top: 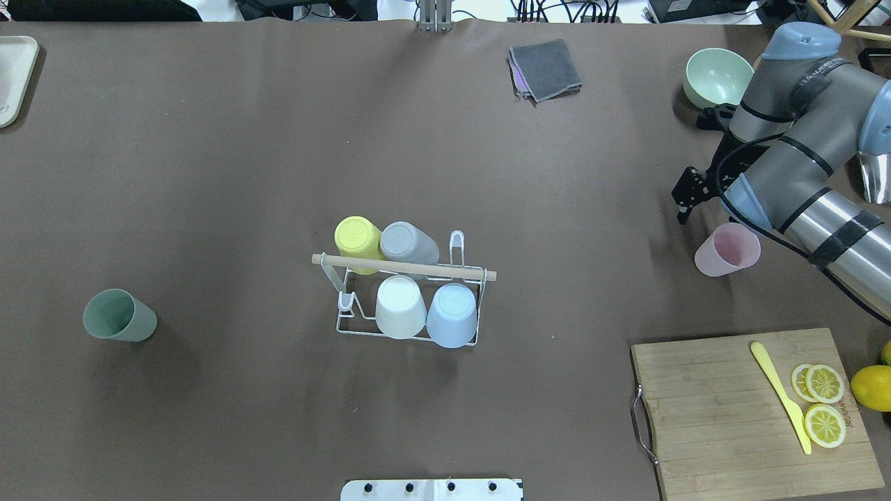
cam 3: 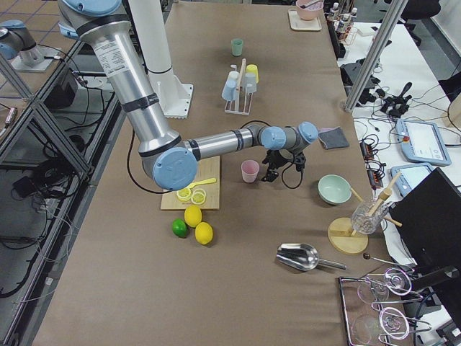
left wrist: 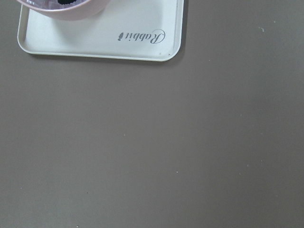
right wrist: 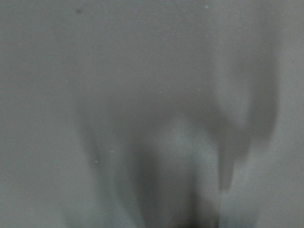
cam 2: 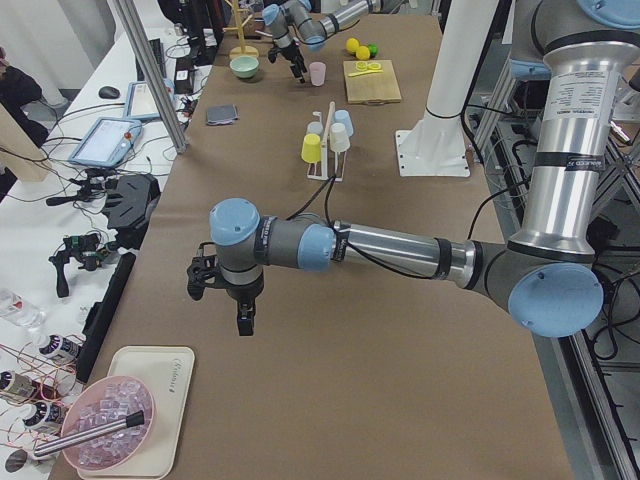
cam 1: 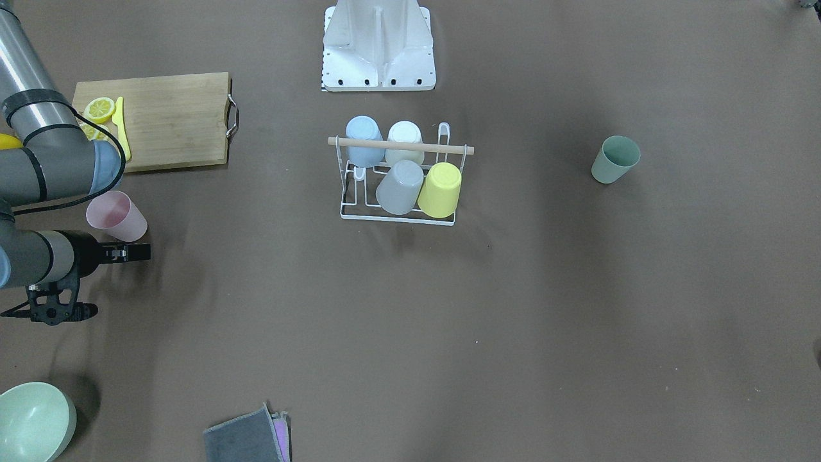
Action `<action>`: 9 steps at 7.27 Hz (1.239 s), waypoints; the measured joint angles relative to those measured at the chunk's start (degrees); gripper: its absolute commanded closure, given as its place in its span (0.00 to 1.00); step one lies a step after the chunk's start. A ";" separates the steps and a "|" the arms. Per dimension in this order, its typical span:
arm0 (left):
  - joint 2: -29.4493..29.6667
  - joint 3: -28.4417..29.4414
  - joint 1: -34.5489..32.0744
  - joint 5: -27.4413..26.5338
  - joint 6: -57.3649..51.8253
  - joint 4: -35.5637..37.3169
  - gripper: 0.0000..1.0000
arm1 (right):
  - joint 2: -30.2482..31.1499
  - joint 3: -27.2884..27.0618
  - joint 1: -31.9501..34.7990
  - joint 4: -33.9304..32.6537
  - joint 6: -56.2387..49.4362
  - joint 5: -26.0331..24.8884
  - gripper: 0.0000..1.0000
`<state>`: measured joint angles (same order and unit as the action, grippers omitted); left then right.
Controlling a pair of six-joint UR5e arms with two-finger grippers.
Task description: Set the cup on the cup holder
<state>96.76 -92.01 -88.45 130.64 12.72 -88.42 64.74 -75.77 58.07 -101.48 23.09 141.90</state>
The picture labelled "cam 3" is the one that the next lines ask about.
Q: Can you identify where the pink plastic cup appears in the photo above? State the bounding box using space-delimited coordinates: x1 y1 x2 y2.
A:
241 160 260 183

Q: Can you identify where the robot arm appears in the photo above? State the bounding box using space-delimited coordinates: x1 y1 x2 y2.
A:
58 1 318 191

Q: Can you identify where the green lime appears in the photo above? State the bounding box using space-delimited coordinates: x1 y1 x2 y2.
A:
171 218 188 238

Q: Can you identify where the white wire cup holder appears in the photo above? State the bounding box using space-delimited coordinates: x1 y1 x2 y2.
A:
224 58 256 115

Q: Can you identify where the green plastic cup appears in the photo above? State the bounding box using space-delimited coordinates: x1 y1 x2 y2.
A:
231 38 243 57

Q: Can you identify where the aluminium frame post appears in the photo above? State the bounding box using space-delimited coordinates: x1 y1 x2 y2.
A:
343 0 408 113

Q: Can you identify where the yellow plastic cup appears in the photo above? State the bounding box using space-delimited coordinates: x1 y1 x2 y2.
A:
246 64 259 84

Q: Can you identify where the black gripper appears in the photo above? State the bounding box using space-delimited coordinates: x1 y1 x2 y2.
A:
261 150 292 182

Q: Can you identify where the lemon slice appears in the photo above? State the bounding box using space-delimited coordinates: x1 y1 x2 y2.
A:
190 189 207 205
176 187 192 202

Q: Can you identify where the blue teach pendant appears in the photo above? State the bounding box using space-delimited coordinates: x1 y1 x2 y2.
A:
390 162 434 197
395 119 452 167

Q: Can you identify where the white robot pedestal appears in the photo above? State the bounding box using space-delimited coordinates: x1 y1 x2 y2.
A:
128 0 194 119

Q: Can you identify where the blue plastic cup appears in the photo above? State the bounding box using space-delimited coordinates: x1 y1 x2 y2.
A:
221 79 237 102

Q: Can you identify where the whole yellow lemon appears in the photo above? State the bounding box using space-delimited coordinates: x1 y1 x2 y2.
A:
184 205 202 228

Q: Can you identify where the white plastic cup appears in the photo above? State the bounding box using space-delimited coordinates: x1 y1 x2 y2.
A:
227 71 239 83

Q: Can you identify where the clear glass on stand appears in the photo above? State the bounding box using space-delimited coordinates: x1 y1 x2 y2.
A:
351 199 388 235

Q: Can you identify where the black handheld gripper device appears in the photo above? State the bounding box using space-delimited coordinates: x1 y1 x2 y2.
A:
380 81 413 118

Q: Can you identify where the pink bowl of ice cubes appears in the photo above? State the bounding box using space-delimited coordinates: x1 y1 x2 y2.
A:
295 0 323 21

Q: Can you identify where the grey plastic cup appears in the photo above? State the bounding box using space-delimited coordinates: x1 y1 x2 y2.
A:
243 73 257 94

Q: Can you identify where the wooden mug tree stand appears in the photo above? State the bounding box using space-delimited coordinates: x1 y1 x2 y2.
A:
328 172 402 254

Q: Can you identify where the black monitor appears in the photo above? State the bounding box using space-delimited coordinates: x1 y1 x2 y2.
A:
390 168 460 269

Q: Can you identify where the wooden cutting board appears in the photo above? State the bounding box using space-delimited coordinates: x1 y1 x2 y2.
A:
161 156 220 210

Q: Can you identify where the mint green bowl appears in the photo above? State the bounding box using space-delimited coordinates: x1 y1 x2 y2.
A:
318 174 352 205

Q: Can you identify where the grey folded cloth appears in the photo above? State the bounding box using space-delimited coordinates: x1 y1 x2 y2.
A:
318 127 349 150

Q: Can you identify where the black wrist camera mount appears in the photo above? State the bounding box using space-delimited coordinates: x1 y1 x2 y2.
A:
292 151 306 172

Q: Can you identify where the metal scoop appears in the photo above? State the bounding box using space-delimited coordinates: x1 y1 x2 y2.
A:
276 243 347 272

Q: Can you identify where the wire glass rack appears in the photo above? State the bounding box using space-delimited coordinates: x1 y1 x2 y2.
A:
338 267 431 345

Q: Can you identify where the cream plastic tray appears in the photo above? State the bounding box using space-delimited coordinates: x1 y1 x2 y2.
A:
288 9 322 32

